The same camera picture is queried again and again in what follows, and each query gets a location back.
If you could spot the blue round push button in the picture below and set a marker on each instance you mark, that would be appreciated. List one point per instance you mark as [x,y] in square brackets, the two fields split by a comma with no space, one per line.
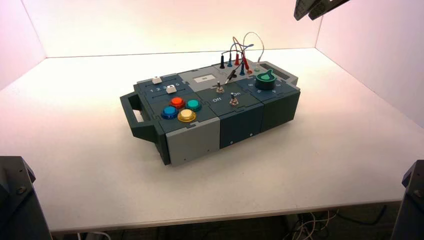
[169,112]

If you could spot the white slider knob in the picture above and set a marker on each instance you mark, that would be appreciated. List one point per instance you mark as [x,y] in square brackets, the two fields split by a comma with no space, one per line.
[171,88]
[156,80]

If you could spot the yellow round push button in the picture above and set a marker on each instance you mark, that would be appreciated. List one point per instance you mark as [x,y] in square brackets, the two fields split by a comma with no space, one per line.
[186,115]

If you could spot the metal toggle switch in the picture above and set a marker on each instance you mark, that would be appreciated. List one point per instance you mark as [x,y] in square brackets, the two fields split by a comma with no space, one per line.
[234,100]
[219,88]

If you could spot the red round push button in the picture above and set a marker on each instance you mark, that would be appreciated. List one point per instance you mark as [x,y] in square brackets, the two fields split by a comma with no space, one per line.
[177,102]

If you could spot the dark teal grey task box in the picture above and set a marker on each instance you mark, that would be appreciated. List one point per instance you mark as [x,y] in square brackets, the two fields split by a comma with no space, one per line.
[192,139]

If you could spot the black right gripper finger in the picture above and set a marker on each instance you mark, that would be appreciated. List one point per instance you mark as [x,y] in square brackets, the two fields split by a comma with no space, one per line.
[326,7]
[303,10]

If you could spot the small white display window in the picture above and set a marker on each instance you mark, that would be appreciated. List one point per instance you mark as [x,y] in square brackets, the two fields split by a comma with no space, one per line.
[204,78]

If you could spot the green rotary knob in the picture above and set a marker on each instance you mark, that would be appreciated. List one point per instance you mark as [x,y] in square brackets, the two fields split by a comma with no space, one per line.
[265,81]

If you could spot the teal round push button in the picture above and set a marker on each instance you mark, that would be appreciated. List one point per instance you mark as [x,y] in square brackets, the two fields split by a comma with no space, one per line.
[193,105]

